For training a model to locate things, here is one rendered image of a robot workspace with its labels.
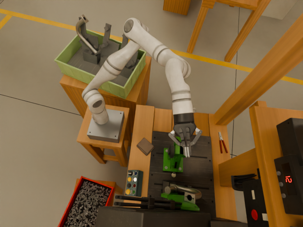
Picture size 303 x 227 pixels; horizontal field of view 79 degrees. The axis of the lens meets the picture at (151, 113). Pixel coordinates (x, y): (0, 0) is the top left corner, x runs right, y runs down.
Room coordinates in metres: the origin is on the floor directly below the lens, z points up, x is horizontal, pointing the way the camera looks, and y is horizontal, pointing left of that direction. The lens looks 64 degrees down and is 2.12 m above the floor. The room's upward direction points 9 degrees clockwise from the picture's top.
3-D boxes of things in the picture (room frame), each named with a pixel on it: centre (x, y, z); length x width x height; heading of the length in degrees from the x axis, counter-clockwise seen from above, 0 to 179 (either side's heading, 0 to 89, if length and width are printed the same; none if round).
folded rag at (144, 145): (0.34, 0.00, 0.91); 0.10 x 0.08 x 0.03; 55
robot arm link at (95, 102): (0.47, 0.33, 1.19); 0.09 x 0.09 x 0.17; 47
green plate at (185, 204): (0.00, -0.21, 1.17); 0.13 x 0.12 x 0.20; 4
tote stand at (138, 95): (1.02, 0.45, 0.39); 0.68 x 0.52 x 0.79; 84
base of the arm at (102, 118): (0.48, 0.33, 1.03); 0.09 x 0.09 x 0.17; 3
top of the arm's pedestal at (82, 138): (0.48, 0.33, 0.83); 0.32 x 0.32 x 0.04; 1
